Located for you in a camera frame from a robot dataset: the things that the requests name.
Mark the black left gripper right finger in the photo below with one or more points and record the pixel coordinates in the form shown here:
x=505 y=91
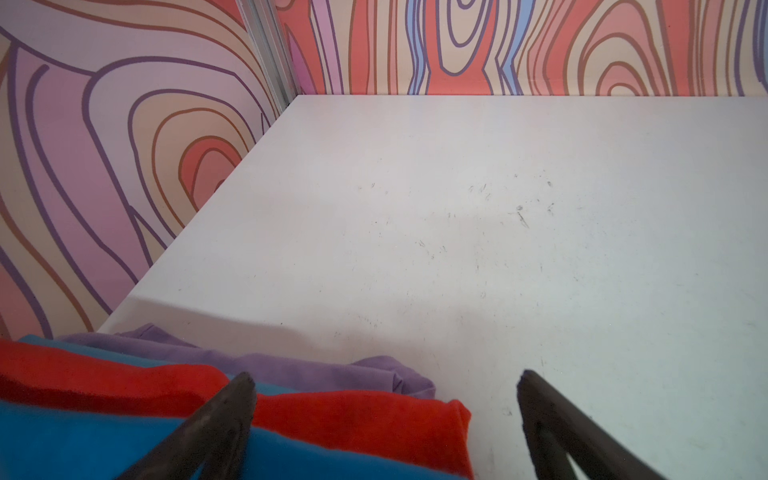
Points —
x=561 y=437

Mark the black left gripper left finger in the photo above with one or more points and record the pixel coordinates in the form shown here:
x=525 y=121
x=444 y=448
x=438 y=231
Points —
x=210 y=444

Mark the blue t shirt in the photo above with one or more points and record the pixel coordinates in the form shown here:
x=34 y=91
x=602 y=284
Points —
x=42 y=443

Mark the folded red t shirt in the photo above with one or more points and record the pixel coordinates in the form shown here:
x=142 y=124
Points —
x=425 y=433

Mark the folded purple t shirt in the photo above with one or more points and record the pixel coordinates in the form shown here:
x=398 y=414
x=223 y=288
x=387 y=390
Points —
x=378 y=373

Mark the aluminium left frame post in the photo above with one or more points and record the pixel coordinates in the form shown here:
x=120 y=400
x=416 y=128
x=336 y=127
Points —
x=271 y=49

